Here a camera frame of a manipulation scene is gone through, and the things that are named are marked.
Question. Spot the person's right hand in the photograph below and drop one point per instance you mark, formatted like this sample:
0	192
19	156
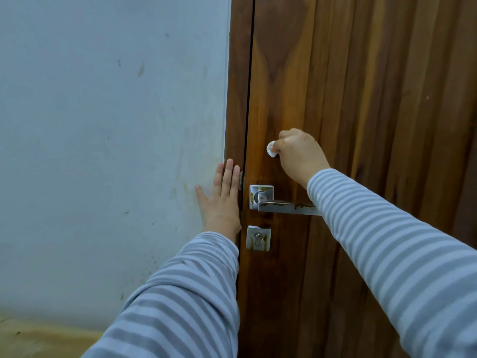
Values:
302	156

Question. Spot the person's left hand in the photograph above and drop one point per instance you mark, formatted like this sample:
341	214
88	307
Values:
223	214

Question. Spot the person's right fingers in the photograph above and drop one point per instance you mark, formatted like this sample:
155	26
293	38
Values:
285	139

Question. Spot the person's left little finger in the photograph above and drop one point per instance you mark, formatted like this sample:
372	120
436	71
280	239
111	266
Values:
202	203

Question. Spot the person's left middle finger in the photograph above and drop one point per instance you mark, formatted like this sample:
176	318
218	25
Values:
227	178

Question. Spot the small white cloth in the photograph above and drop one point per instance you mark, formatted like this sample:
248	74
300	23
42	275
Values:
271	149

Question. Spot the person's left forearm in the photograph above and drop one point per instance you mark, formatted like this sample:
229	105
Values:
179	301

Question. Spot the person's right forearm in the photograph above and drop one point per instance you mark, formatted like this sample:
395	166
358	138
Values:
402	264

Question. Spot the small metal latch plate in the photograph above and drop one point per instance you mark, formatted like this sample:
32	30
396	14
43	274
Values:
241	180

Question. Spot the silver square keyhole plate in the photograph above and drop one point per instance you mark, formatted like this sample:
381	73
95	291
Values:
258	238

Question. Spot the brown wooden door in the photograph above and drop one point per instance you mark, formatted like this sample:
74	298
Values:
365	78

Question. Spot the brown wooden door frame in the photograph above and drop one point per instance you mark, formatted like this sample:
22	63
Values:
238	89

